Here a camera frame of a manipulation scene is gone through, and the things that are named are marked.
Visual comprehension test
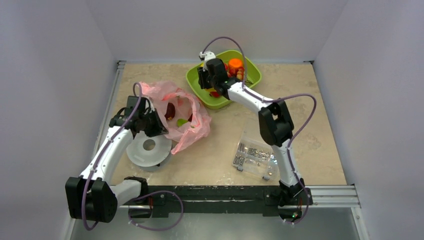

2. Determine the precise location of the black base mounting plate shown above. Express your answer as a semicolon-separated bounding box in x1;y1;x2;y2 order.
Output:
121;185;313;220

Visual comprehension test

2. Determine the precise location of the red fake pomegranate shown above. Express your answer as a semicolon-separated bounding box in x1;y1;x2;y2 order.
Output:
209;91;221;98

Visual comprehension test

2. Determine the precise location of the orange fake tangerine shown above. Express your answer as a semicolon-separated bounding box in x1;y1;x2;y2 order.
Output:
228;58;244;70

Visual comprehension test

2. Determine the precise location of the yellow fake banana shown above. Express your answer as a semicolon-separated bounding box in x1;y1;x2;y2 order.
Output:
205;87;216;94

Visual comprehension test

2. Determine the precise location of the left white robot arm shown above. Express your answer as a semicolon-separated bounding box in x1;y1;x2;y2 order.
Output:
65;96;168;223

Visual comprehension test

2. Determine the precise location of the green plastic tray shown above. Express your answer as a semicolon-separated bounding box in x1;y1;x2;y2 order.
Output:
185;49;262;110

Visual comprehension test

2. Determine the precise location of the green fake leaf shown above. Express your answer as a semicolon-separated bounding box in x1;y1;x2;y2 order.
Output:
176;118;189;128

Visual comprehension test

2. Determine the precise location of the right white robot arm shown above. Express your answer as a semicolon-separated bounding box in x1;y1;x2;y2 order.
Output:
197;56;305;204

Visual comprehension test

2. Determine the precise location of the white filament spool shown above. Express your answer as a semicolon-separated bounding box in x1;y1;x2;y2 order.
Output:
126;131;173;172

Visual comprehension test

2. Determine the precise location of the fake lychee bunch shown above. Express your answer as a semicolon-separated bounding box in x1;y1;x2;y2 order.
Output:
224;63;245;81

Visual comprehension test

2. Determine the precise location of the clear plastic screw box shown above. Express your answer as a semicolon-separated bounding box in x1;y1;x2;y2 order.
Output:
232;125;280;181

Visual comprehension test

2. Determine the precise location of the dark red fake fruit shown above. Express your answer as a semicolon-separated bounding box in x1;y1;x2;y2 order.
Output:
164;102;176;121

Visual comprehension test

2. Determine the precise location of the aluminium frame rail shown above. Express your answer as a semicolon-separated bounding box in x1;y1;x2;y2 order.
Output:
68;184;361;210

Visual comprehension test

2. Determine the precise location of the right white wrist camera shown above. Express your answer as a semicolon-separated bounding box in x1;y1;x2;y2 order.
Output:
199;50;216;72

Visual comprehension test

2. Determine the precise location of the pink plastic bag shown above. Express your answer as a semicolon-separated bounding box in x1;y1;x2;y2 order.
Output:
140;80;212;155

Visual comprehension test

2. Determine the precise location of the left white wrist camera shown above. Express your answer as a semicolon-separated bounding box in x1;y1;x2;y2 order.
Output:
145;97;156;113

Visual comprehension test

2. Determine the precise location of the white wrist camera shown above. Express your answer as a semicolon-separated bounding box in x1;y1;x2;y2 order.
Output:
199;50;216;72
145;97;156;113

